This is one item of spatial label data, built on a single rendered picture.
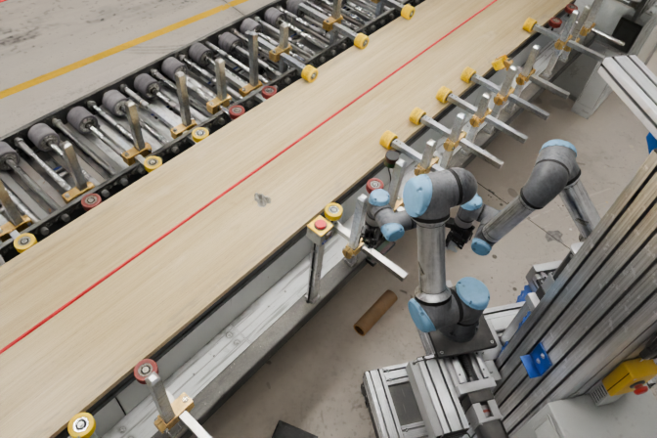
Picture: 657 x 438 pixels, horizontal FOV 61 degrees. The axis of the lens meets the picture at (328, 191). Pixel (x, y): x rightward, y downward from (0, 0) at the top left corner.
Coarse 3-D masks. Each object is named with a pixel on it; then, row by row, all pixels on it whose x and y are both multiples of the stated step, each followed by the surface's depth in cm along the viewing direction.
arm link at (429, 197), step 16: (416, 176) 164; (432, 176) 162; (448, 176) 162; (416, 192) 159; (432, 192) 159; (448, 192) 160; (416, 208) 160; (432, 208) 161; (448, 208) 163; (416, 224) 169; (432, 224) 163; (432, 240) 166; (432, 256) 169; (432, 272) 171; (416, 288) 180; (432, 288) 173; (448, 288) 178; (416, 304) 176; (432, 304) 174; (448, 304) 176; (416, 320) 179; (432, 320) 175; (448, 320) 177
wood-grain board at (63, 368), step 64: (448, 0) 370; (512, 0) 377; (384, 64) 318; (448, 64) 323; (256, 128) 274; (320, 128) 278; (384, 128) 282; (128, 192) 242; (192, 192) 244; (256, 192) 248; (320, 192) 251; (64, 256) 218; (128, 256) 220; (192, 256) 223; (256, 256) 225; (0, 320) 199; (64, 320) 201; (128, 320) 203; (192, 320) 206; (0, 384) 184; (64, 384) 186
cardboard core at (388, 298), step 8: (384, 296) 313; (392, 296) 313; (376, 304) 309; (384, 304) 309; (392, 304) 314; (368, 312) 306; (376, 312) 306; (384, 312) 309; (360, 320) 303; (368, 320) 302; (376, 320) 305; (360, 328) 306; (368, 328) 301
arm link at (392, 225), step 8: (384, 208) 202; (376, 216) 202; (384, 216) 200; (392, 216) 199; (400, 216) 200; (408, 216) 200; (384, 224) 198; (392, 224) 197; (400, 224) 199; (408, 224) 200; (384, 232) 198; (392, 232) 196; (400, 232) 197; (392, 240) 199
